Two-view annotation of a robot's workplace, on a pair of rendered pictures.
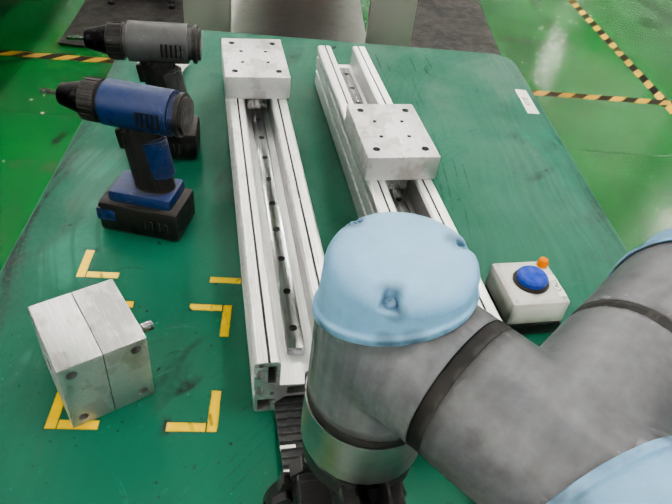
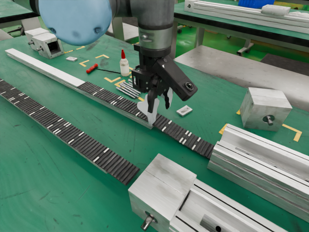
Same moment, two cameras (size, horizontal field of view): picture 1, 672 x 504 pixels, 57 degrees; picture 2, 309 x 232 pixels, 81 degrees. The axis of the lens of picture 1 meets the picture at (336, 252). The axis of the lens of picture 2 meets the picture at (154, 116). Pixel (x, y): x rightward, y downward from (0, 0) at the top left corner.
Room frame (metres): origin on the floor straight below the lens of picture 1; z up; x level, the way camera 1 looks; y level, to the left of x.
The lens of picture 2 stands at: (0.54, -0.30, 1.19)
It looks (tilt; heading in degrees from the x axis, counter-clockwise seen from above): 42 degrees down; 140
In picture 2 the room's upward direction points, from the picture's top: straight up
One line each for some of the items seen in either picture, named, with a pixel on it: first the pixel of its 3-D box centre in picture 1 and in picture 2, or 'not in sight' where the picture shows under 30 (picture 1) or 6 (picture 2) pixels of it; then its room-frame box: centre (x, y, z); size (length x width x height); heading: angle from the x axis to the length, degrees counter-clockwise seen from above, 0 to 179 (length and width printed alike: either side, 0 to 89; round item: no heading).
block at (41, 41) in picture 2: not in sight; (46, 46); (-0.57, -0.12, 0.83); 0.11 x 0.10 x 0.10; 105
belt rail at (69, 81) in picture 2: not in sight; (63, 78); (-0.25, -0.16, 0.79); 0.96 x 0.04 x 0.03; 15
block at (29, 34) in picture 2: not in sight; (38, 40); (-0.69, -0.13, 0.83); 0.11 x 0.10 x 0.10; 102
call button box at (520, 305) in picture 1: (518, 297); not in sight; (0.61, -0.25, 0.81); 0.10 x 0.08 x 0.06; 105
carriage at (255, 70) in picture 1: (254, 74); not in sight; (1.04, 0.19, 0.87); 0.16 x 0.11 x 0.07; 15
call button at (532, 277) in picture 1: (531, 279); not in sight; (0.61, -0.26, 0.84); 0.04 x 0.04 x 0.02
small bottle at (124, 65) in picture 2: not in sight; (123, 62); (-0.12, 0.08, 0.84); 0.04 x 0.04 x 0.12
